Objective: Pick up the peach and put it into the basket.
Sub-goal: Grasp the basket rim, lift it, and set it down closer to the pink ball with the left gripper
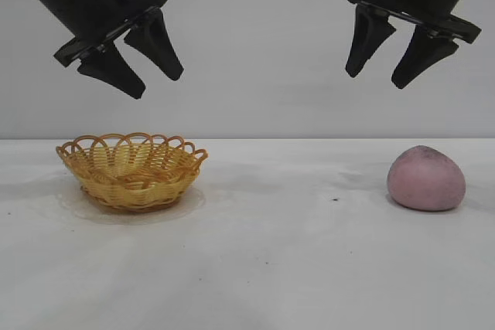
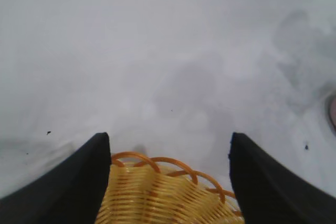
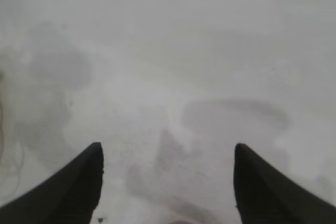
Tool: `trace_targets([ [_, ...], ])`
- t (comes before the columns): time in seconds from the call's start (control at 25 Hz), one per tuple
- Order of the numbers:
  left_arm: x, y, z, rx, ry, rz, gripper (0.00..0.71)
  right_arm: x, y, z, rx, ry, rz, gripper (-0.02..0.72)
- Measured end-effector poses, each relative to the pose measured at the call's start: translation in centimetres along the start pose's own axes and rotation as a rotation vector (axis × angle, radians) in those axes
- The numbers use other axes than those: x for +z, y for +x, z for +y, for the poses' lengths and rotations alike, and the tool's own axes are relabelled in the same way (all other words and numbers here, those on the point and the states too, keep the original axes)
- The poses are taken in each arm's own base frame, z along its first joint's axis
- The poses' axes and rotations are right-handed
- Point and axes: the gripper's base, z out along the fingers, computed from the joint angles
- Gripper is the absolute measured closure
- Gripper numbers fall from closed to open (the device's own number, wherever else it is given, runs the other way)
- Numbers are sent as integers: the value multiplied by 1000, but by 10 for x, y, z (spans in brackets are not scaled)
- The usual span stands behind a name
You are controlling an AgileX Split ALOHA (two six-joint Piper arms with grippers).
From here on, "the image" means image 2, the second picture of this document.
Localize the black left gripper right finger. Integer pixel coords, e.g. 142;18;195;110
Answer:
227;132;336;224

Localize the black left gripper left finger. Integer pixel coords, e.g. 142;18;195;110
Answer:
0;132;112;224

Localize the pink peach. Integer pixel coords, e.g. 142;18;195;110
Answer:
327;94;336;133

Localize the yellow woven wicker basket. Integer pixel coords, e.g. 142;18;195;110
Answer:
94;151;245;224

